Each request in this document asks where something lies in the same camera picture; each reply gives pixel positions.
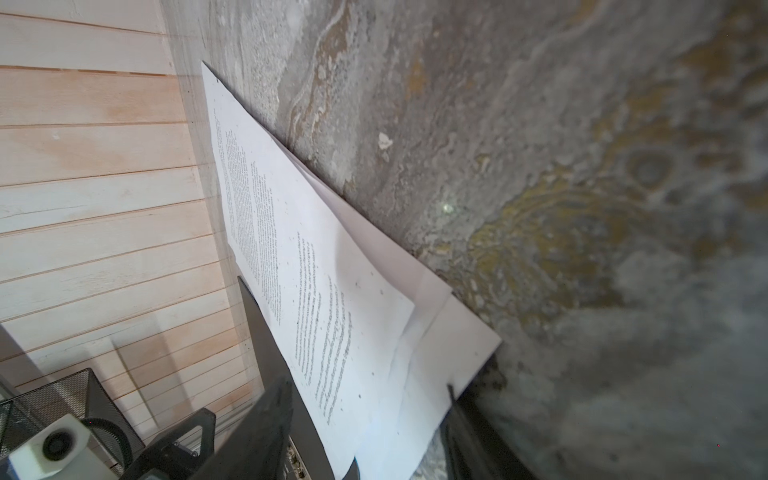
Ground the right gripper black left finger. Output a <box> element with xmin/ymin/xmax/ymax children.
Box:
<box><xmin>192</xmin><ymin>376</ymin><xmax>293</xmax><ymax>480</ymax></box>

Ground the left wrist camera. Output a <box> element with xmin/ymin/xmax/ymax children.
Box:
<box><xmin>5</xmin><ymin>414</ymin><xmax>117</xmax><ymax>480</ymax></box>

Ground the white printed paper stack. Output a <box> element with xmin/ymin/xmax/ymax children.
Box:
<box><xmin>202</xmin><ymin>68</ymin><xmax>501</xmax><ymax>479</ymax></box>

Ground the black mesh wall basket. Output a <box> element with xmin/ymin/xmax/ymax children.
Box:
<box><xmin>1</xmin><ymin>368</ymin><xmax>145</xmax><ymax>465</ymax></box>

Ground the blue black file folder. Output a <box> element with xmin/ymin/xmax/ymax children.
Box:
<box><xmin>238</xmin><ymin>276</ymin><xmax>334</xmax><ymax>479</ymax></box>

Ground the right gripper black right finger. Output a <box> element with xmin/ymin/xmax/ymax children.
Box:
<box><xmin>445</xmin><ymin>385</ymin><xmax>534</xmax><ymax>479</ymax></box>

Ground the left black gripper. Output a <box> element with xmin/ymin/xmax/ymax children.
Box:
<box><xmin>120</xmin><ymin>408</ymin><xmax>216</xmax><ymax>480</ymax></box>

